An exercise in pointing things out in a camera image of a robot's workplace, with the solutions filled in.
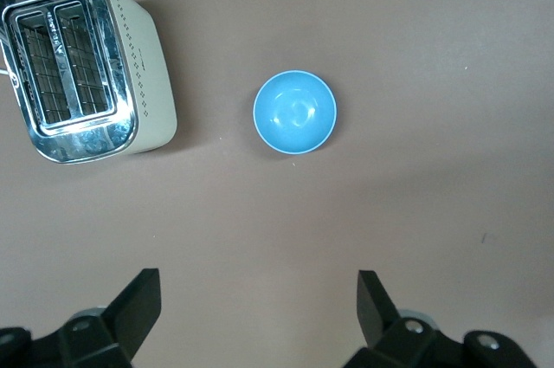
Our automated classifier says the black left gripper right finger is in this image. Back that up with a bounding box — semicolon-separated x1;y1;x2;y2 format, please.
344;270;538;368

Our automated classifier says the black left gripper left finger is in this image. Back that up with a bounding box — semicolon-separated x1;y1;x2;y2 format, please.
0;268;163;368

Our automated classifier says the blue bowl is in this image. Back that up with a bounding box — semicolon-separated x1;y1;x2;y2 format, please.
252;69;338;156

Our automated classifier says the cream and chrome toaster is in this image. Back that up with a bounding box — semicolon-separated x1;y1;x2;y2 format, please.
0;0;179;165

